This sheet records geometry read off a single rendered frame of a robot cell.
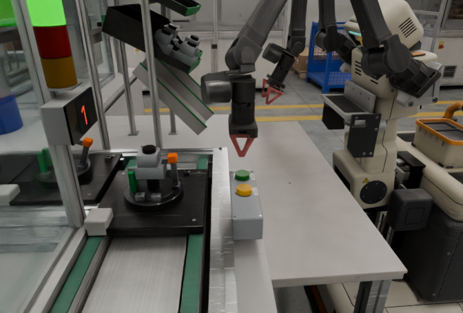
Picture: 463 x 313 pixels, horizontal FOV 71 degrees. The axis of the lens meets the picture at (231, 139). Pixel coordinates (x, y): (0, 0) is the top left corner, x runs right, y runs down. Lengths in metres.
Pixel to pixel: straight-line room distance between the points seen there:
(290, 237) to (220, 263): 0.26
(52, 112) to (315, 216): 0.67
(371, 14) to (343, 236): 0.57
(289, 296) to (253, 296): 1.15
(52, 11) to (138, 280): 0.49
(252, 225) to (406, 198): 0.71
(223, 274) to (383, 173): 0.84
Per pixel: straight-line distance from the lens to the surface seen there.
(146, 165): 0.74
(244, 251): 0.80
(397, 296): 1.62
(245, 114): 0.77
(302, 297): 1.87
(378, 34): 0.97
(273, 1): 0.83
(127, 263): 0.72
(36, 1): 0.61
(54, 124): 0.61
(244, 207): 0.76
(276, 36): 4.93
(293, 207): 0.95
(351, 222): 0.93
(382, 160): 1.29
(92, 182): 0.90
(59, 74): 0.62
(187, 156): 1.00
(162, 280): 0.68
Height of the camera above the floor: 1.41
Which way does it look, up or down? 24 degrees down
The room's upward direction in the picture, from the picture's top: straight up
